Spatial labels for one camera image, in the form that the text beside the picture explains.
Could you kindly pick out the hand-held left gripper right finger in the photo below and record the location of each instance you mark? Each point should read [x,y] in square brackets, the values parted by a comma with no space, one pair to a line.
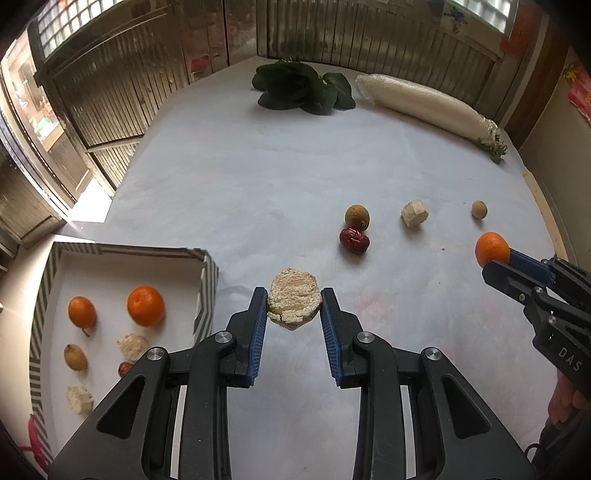
[330,332]

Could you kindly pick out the pink plastic object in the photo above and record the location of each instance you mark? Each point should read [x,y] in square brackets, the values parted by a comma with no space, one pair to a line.
[36,441]

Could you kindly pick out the dried red date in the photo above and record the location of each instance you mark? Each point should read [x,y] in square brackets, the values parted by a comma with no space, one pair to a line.
[355,240]
[124,368]

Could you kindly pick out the small orange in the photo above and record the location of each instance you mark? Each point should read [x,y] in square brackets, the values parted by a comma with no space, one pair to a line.
[491,248]
[146,306]

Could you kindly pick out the large brown longan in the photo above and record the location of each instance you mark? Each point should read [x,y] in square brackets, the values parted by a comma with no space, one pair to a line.
[75,357]

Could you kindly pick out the glass block window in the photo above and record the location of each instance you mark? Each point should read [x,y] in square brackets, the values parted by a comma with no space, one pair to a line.
[69,21]

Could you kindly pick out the large beige cake chunk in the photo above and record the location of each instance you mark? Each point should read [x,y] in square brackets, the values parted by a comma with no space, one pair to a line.
[294,302]

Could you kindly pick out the small beige cake chunk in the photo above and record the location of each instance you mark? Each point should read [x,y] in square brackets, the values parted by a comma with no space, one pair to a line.
[133,346]

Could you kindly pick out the striped cardboard box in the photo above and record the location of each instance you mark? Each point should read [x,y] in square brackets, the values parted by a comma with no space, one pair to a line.
[115,272]

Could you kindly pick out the red paper sign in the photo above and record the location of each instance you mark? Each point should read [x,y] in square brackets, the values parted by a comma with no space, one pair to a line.
[519,30]

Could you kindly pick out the green leafy vegetable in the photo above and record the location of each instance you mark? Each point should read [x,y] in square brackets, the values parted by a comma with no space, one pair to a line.
[300,87]

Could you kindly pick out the red wall decoration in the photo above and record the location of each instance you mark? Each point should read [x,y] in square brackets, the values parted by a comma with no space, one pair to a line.
[579,92]

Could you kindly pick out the beige cake chunk top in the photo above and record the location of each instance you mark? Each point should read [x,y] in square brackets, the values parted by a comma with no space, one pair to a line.
[414,213]

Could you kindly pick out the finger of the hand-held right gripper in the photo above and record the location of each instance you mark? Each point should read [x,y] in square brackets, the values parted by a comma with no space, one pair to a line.
[528,263]
[505,279]

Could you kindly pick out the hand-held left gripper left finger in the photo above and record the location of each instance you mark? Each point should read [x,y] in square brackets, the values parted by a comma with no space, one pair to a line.
[257,332]

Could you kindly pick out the floral wall picture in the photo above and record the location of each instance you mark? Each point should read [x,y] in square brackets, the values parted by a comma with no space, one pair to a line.
[453,14]

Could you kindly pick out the tiny tan longan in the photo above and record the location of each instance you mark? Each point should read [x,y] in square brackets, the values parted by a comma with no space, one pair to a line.
[479,209]

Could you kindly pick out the metal folding door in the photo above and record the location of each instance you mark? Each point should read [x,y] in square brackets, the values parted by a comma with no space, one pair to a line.
[115,97]

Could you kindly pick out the orange with stem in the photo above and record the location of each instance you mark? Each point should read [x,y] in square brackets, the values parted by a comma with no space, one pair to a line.
[82,312]

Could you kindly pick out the wrapped white radish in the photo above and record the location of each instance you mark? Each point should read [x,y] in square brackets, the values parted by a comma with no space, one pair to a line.
[425,101]

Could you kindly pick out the person's right hand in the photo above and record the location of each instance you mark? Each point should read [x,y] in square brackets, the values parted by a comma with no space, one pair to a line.
[565,399]

